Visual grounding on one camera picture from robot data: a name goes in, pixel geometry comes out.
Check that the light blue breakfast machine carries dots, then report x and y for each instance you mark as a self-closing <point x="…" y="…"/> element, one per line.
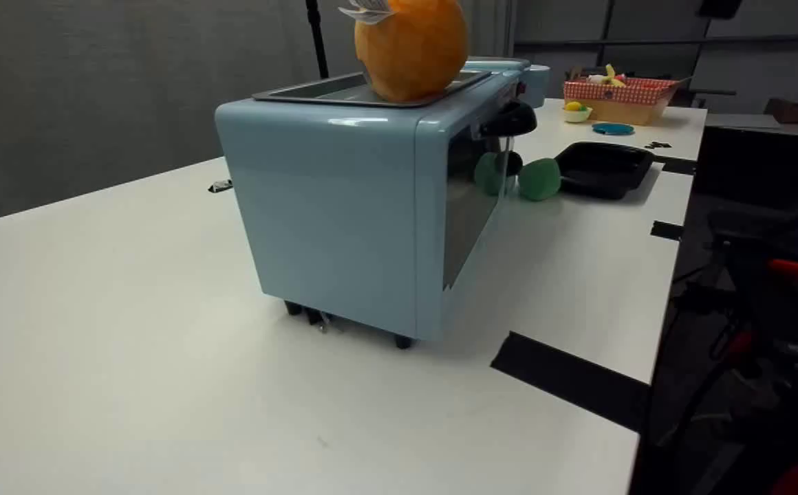
<point x="344" y="210"/>

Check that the orange plush toy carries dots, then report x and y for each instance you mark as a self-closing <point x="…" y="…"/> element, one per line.
<point x="415" y="50"/>

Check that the black grill pan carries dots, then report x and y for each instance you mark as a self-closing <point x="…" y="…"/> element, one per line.
<point x="602" y="170"/>

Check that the yellow green toy cup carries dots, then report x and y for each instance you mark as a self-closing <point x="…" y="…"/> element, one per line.
<point x="576" y="112"/>

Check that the black tripod pole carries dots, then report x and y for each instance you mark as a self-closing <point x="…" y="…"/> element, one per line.
<point x="318" y="38"/>

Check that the blue round lid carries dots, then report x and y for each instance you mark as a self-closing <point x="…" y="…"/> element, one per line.
<point x="611" y="127"/>

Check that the red checkered basket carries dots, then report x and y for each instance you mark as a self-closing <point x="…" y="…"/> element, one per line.
<point x="624" y="103"/>

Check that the small black tape patch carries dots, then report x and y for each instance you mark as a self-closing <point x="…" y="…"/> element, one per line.
<point x="668" y="230"/>

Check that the yellow toy banana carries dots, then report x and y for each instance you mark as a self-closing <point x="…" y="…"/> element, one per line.
<point x="611" y="78"/>

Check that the small black clip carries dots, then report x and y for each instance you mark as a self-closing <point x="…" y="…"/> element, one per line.
<point x="658" y="144"/>

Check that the brown box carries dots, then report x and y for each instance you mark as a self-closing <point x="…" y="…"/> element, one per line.
<point x="797" y="112"/>

